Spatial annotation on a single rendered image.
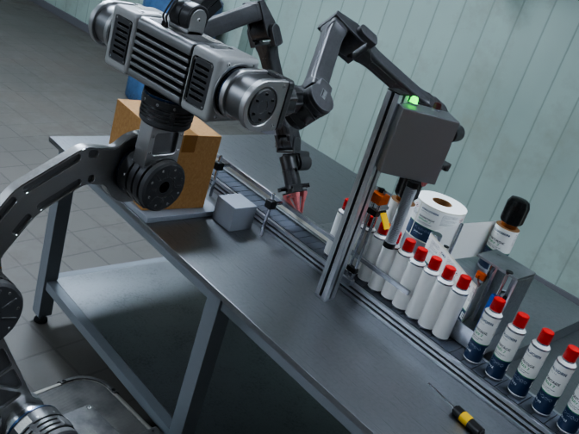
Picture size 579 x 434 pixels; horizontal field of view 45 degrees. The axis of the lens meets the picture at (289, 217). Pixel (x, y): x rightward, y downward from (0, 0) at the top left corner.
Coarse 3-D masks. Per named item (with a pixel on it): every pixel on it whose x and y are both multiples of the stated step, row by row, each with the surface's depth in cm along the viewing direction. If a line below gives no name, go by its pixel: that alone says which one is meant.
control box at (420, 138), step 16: (400, 112) 184; (416, 112) 184; (432, 112) 188; (448, 112) 194; (400, 128) 185; (416, 128) 186; (432, 128) 186; (448, 128) 187; (384, 144) 190; (400, 144) 187; (416, 144) 188; (432, 144) 188; (448, 144) 189; (384, 160) 189; (400, 160) 189; (416, 160) 190; (432, 160) 191; (400, 176) 191; (416, 176) 192; (432, 176) 193
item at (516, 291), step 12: (492, 276) 198; (504, 276) 191; (492, 288) 201; (516, 288) 192; (516, 300) 196; (480, 312) 204; (504, 312) 194; (516, 312) 201; (456, 324) 202; (468, 324) 201; (504, 324) 199; (456, 336) 202; (468, 336) 199; (492, 348) 202
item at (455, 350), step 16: (224, 176) 265; (240, 192) 256; (288, 224) 242; (304, 240) 234; (320, 240) 238; (368, 288) 216; (384, 304) 211; (432, 336) 201; (448, 352) 196; (480, 368) 193; (496, 384) 188; (512, 400) 184; (528, 400) 185; (560, 432) 176; (576, 432) 178
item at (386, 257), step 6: (396, 246) 210; (384, 252) 211; (390, 252) 210; (378, 258) 213; (384, 258) 211; (390, 258) 211; (378, 264) 213; (384, 264) 212; (390, 264) 212; (384, 270) 213; (372, 276) 215; (378, 276) 214; (372, 282) 215; (378, 282) 214; (372, 288) 215; (378, 288) 215
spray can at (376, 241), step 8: (376, 232) 215; (384, 232) 213; (376, 240) 214; (368, 248) 217; (376, 248) 214; (368, 256) 216; (376, 256) 215; (360, 272) 219; (368, 272) 218; (360, 280) 219; (368, 280) 219
